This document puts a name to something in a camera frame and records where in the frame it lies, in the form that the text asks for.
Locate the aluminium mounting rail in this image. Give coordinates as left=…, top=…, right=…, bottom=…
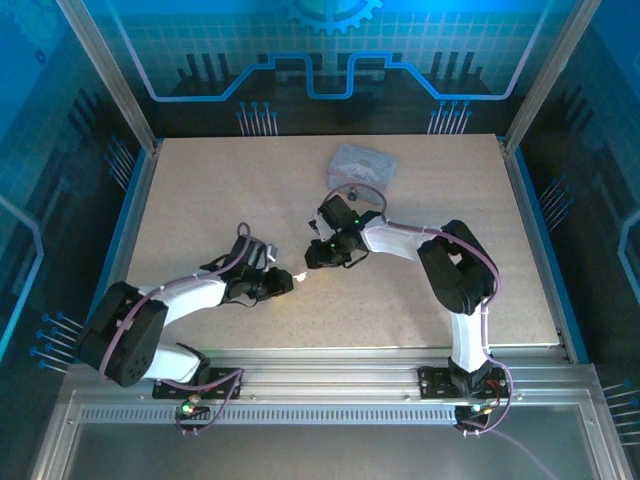
left=62, top=347, right=601, bottom=404

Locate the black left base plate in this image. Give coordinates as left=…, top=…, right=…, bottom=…
left=151, top=367, right=245, bottom=401

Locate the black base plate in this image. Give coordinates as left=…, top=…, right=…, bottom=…
left=417, top=364, right=512, bottom=401
left=151, top=367, right=245, bottom=401

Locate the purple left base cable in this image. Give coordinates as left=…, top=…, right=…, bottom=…
left=164, top=368, right=246, bottom=437

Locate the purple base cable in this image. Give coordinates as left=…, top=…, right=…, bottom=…
left=164, top=368, right=246, bottom=437
left=457, top=354, right=515, bottom=439

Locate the slotted grey cable duct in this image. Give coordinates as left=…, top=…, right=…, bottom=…
left=78, top=406, right=464, bottom=426

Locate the aluminium table side rail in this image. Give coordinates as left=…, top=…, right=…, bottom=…
left=82, top=142, right=166, bottom=364
left=497, top=137, right=579, bottom=364

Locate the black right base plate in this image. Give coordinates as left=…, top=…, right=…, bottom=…
left=417, top=364, right=512, bottom=401

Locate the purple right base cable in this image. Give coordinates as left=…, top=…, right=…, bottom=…
left=457, top=354, right=515, bottom=439

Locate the aluminium frame post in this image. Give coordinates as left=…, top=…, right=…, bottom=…
left=502, top=0, right=604, bottom=154
left=53, top=0, right=165, bottom=154

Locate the purple cable on metal floor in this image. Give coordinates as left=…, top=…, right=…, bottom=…
left=479, top=428, right=557, bottom=480

